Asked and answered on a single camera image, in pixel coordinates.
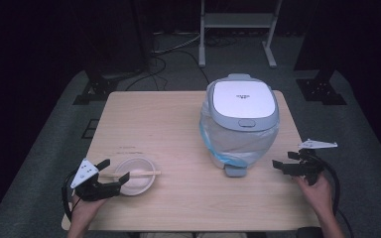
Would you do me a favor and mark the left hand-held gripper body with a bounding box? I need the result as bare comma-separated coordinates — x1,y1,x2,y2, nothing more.
69,158,123,202

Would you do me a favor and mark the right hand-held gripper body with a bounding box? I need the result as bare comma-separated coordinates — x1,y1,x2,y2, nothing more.
286,138,338,186

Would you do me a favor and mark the white disposable bowl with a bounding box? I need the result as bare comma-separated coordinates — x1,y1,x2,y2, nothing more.
113,156,157,196

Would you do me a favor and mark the wooden chopstick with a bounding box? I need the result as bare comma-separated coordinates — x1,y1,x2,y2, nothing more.
100,171,162,176

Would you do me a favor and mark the translucent white trash bag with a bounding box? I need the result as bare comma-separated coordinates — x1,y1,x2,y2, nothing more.
198,98,281,169

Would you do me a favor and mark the grey white pedal trash can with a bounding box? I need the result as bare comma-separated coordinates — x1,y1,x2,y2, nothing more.
198,72,281,179

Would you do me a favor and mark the person's left hand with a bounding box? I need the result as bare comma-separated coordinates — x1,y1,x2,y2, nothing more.
69,193,108,220

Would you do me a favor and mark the person's right hand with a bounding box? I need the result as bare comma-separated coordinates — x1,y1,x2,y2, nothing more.
292,172,334,216

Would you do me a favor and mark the dark floor outlet plate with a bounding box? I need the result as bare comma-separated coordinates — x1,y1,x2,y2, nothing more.
80,118,101,140

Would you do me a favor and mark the black stand base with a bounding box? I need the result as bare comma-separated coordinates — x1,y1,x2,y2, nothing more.
296,77,347,106
72,69,121,106

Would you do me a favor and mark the white metal stand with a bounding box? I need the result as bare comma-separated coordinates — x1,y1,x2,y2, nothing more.
198,0,284,69

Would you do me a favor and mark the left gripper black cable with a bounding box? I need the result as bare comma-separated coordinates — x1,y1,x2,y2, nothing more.
62,169,80,223

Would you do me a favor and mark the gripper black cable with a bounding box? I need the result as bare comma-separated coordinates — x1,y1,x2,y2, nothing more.
62,169,80,223
312,155,341,216

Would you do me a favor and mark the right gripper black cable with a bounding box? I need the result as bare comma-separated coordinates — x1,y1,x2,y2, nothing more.
312,155,341,216

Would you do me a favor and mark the thin black cable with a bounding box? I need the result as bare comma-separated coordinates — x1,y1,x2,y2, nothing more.
336,208,355,238

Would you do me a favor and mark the black floor cable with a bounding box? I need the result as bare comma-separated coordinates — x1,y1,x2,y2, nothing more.
124,49,210,92

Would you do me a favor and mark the grey floor cable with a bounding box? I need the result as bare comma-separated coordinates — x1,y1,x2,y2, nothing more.
152,33,202,56

